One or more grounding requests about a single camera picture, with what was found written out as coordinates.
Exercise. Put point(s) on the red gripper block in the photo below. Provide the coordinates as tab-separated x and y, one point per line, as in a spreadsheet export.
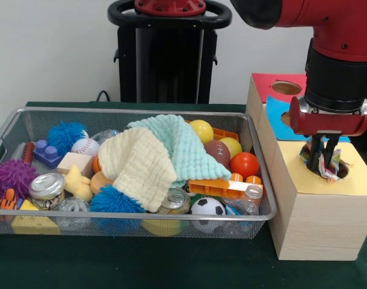
328	123

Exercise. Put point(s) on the white cloth with colourful spots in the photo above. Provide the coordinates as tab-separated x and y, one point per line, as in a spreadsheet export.
329	174

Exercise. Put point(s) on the mint green knitted cloth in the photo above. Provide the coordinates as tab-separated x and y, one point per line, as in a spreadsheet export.
186	141

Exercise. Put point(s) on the cream knitted cloth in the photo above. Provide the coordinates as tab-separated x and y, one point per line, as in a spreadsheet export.
135	162

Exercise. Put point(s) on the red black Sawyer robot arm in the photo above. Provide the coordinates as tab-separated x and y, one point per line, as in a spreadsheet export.
337	30

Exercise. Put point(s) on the wooden box with three holes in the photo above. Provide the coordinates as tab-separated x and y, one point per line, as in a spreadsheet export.
316	228

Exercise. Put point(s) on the metal mesh bin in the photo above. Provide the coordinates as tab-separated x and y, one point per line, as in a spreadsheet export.
231	222

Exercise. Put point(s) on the orange ball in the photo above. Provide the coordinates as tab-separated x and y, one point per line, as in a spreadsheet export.
245	165

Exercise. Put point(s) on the brown toy football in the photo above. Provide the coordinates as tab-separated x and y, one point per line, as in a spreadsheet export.
216	152

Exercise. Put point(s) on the orange toy building brick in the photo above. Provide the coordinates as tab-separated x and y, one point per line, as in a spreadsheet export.
213	188

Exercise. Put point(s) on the large yellow ball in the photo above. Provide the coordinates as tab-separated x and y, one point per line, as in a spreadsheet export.
204	131

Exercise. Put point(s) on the small soccer ball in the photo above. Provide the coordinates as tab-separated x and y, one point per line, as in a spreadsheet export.
207	206

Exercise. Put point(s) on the dark green tablecloth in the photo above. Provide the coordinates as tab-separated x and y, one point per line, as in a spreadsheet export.
141	265

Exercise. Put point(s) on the blue spiky ball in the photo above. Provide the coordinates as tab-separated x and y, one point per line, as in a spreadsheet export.
64	137
111	201

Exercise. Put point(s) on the purple spiky ball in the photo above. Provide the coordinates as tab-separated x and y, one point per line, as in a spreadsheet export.
12	177

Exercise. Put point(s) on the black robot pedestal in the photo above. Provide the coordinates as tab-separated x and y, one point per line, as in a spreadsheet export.
168	60

